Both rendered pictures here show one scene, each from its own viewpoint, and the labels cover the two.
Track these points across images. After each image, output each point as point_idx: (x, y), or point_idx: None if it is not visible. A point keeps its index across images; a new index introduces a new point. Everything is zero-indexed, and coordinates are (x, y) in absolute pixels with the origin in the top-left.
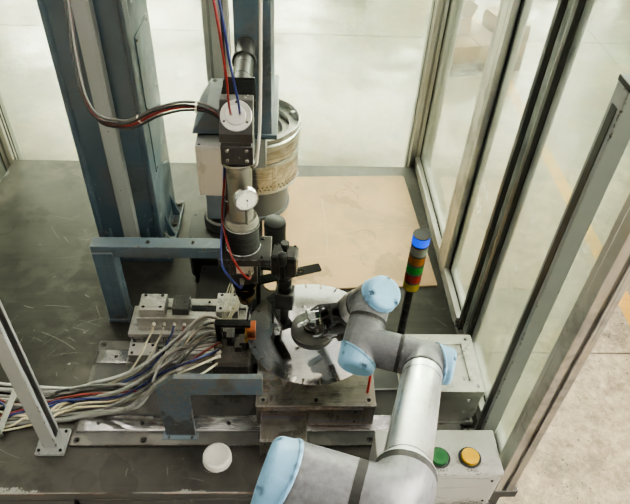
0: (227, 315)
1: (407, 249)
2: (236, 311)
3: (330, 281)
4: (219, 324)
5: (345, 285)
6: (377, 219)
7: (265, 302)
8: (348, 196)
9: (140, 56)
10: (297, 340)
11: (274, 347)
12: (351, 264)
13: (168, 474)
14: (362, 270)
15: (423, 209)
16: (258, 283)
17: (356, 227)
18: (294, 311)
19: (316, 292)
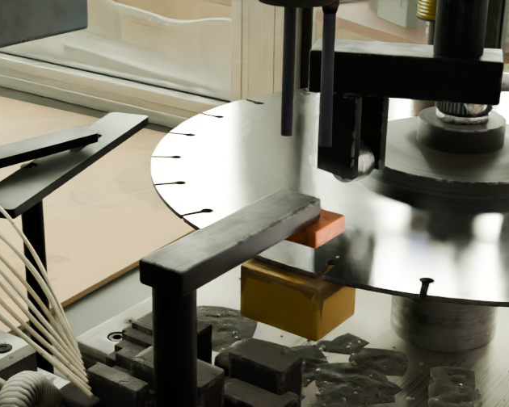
0: None
1: (151, 151)
2: (28, 351)
3: (82, 267)
4: (199, 258)
5: (134, 254)
6: None
7: (177, 186)
8: None
9: None
10: (501, 182)
11: (480, 244)
12: (76, 220)
13: None
14: (122, 216)
15: (68, 104)
16: (9, 212)
17: None
18: (313, 159)
19: (270, 111)
